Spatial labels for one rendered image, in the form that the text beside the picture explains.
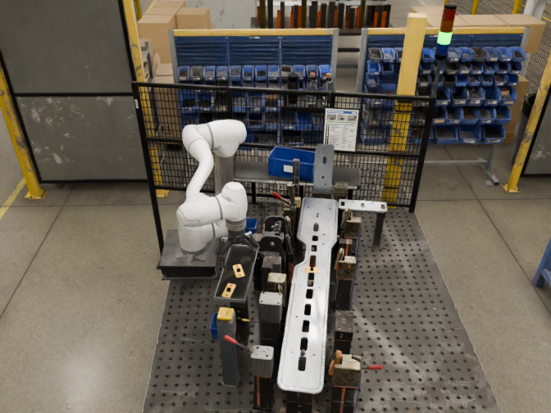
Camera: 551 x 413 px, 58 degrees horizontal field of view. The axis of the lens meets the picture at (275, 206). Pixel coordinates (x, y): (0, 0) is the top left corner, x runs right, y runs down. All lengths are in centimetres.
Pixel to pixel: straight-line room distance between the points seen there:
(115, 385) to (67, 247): 156
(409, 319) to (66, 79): 339
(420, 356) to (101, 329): 221
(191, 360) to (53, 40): 298
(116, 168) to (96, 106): 65
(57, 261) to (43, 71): 160
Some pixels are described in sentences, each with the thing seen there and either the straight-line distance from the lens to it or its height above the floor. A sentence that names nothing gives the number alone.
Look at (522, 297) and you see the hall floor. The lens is 426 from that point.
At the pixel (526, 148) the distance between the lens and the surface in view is 530.
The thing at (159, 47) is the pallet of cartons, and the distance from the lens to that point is 684.
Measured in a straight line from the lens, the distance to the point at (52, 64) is 470.
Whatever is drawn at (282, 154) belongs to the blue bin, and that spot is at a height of 111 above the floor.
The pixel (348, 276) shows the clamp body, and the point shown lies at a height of 95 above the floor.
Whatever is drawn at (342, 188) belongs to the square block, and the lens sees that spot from 310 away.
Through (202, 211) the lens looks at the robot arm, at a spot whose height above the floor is 158.
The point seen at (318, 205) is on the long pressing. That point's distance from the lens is 303.
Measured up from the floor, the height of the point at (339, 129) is 131.
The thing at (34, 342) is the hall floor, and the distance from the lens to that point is 391.
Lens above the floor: 273
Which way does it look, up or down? 35 degrees down
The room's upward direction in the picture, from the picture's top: straight up
